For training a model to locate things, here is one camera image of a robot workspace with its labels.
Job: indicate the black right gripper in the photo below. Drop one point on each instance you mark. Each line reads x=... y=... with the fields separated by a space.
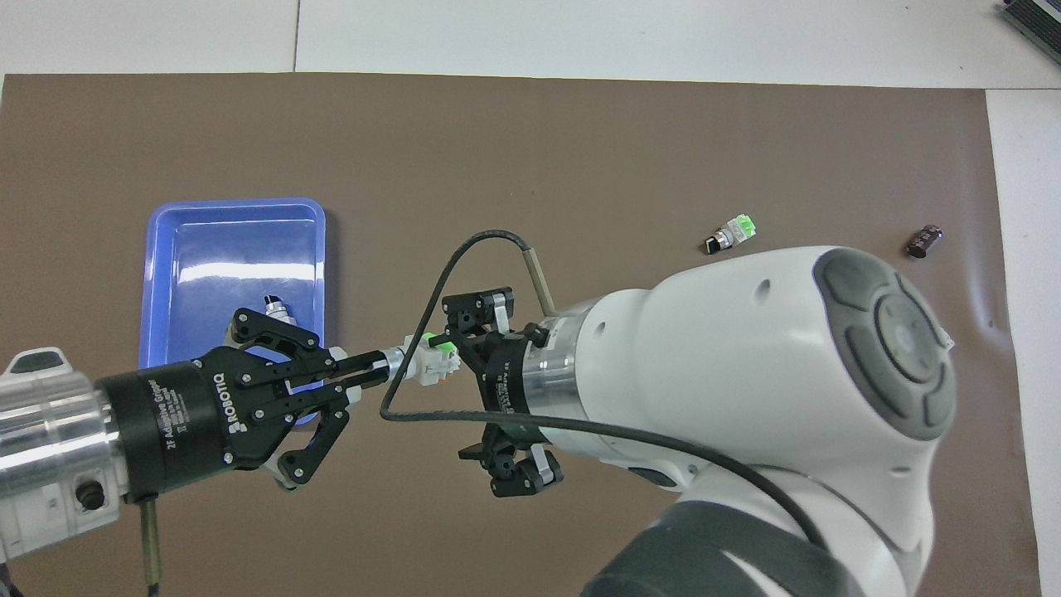
x=506 y=390

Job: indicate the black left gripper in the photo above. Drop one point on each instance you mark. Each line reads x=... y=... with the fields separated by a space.
x=182 y=423

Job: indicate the selector switch white body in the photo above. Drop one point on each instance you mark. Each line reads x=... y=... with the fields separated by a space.
x=431 y=369

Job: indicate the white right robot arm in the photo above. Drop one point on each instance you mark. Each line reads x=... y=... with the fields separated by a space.
x=746 y=356

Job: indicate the blue plastic tray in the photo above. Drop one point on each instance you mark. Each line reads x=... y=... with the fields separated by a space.
x=215 y=249

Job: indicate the brown table mat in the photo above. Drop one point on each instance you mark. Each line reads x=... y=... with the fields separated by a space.
x=580 y=149

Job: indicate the dark brown terminal block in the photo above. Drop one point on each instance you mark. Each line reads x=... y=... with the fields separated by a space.
x=924 y=241

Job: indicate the grey ridged device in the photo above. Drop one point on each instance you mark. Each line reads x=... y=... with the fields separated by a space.
x=1036 y=21

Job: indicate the selector switch orange base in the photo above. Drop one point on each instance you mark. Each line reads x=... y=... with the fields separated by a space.
x=278 y=311

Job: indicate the selector switch green base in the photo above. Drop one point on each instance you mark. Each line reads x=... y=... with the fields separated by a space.
x=733 y=230

